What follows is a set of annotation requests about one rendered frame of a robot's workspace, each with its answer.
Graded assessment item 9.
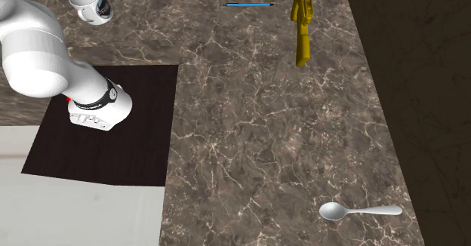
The white printed mug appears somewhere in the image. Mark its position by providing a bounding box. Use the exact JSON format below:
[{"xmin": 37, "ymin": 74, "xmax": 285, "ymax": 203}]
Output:
[{"xmin": 68, "ymin": 0, "xmax": 114, "ymax": 26}]

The dark robot stand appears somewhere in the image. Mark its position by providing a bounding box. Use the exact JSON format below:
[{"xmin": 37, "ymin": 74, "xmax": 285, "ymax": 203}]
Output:
[{"xmin": 20, "ymin": 64, "xmax": 180, "ymax": 187}]

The silver spoon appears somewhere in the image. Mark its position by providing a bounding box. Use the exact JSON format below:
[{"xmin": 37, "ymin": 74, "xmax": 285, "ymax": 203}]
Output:
[{"xmin": 319, "ymin": 201, "xmax": 404, "ymax": 222}]

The blue pen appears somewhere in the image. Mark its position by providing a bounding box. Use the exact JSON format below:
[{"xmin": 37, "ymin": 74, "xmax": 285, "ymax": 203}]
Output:
[{"xmin": 223, "ymin": 2, "xmax": 276, "ymax": 8}]

